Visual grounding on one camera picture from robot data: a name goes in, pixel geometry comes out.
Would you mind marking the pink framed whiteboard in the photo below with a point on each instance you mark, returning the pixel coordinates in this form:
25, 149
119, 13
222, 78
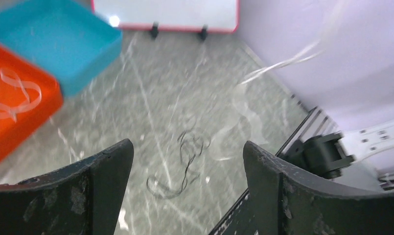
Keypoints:
202, 17

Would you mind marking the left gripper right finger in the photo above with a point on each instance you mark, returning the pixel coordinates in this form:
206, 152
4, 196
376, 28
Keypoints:
287, 200

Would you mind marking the teal square tray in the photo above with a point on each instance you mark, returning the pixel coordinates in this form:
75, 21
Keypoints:
62, 37

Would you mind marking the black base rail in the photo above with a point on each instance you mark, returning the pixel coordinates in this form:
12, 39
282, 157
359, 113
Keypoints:
240, 219

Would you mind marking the orange square tray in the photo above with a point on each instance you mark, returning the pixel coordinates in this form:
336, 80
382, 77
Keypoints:
28, 97

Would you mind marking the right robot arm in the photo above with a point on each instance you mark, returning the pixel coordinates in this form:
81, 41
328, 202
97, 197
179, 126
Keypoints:
326, 155

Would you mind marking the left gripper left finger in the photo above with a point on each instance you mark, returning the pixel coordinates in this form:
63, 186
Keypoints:
83, 198

